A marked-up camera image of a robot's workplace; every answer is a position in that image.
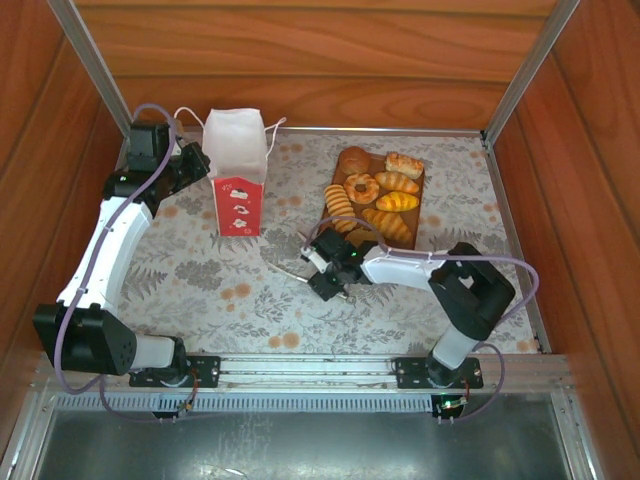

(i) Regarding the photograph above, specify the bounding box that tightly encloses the floral tablecloth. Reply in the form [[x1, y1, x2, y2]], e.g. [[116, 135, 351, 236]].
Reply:
[[104, 128, 546, 355]]

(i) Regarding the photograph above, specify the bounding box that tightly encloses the thin aluminium frame rail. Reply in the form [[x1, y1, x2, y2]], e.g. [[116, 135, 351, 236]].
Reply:
[[172, 123, 485, 137]]

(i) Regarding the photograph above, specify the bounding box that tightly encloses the grey slotted cable duct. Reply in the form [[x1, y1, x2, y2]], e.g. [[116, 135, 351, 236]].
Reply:
[[52, 392, 436, 414]]

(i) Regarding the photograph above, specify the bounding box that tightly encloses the oval golden bread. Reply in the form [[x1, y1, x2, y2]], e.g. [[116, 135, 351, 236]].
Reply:
[[374, 171, 420, 195]]

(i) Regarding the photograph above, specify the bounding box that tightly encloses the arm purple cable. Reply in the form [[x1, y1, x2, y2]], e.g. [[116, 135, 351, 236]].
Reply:
[[301, 219, 541, 425], [52, 103, 199, 425]]

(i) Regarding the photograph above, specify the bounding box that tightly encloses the aluminium frame post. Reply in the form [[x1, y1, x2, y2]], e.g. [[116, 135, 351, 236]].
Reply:
[[480, 0, 582, 146], [46, 0, 137, 139]]

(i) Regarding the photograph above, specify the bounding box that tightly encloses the brown serving tray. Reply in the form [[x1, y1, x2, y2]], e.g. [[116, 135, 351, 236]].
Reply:
[[318, 148, 426, 254]]

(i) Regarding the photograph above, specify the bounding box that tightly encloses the red white paper bag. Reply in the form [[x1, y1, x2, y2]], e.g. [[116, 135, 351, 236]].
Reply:
[[173, 106, 288, 237]]

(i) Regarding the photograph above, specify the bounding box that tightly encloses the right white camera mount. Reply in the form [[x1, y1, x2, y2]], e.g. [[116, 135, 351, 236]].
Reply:
[[301, 247, 326, 274]]

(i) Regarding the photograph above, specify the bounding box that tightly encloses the long striped orange bread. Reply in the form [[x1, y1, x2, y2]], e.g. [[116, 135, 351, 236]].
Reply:
[[361, 208, 415, 245]]

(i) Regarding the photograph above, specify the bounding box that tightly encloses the shiny metal sheet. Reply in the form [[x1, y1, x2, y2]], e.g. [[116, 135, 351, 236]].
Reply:
[[32, 409, 574, 480]]

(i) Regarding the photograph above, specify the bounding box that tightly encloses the round brown bun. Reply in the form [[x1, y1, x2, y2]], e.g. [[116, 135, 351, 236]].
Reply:
[[339, 145, 372, 176]]

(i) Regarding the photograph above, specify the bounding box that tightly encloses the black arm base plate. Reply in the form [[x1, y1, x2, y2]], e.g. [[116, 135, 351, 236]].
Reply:
[[393, 355, 485, 390], [128, 353, 222, 389]]

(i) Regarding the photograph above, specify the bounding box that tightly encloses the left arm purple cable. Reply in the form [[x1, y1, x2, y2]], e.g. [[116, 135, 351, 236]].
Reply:
[[52, 103, 199, 425]]

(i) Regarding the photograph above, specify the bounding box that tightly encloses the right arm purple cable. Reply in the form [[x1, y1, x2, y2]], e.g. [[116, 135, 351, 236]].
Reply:
[[301, 219, 541, 425]]

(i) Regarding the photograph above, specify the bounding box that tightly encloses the yellow brown-striped bread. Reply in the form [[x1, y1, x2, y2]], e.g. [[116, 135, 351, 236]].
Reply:
[[375, 191, 420, 214]]

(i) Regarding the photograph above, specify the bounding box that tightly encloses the small circuit board green light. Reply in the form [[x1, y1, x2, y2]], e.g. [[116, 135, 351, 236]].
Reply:
[[433, 394, 471, 419]]

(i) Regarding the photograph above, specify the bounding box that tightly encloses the flaky rectangular pastry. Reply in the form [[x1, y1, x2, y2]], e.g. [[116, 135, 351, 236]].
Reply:
[[384, 152, 425, 180]]

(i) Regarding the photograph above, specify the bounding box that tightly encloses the wide aluminium mounting rail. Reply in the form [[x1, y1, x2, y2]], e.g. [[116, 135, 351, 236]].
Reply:
[[32, 351, 572, 397]]

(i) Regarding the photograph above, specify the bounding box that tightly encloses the sugared ring donut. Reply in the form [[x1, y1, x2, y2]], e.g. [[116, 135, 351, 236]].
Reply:
[[344, 172, 381, 205]]

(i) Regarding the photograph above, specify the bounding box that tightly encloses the ridged spiral bread roll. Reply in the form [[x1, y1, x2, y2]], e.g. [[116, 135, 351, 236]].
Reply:
[[323, 183, 359, 234]]

